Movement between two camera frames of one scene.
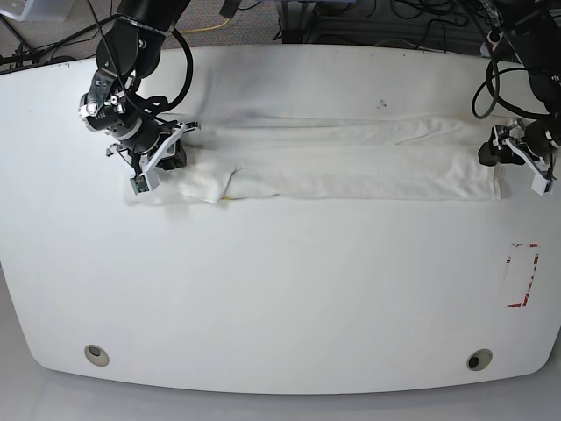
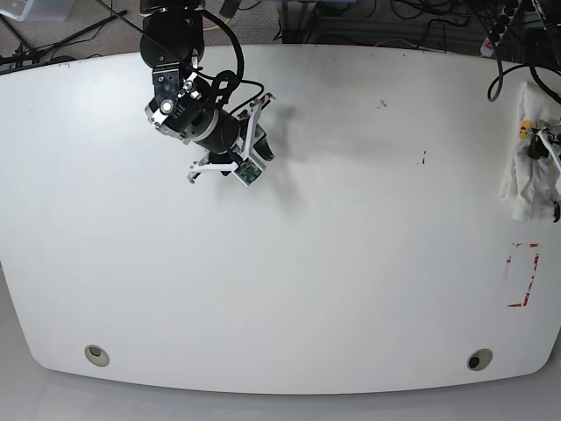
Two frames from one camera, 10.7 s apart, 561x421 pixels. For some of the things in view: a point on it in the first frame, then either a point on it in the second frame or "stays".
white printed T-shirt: (244, 151) → (531, 183)
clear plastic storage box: (36, 10) stays
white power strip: (488, 46) stays
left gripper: (112, 110) → (182, 108)
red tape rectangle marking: (536, 260) stays
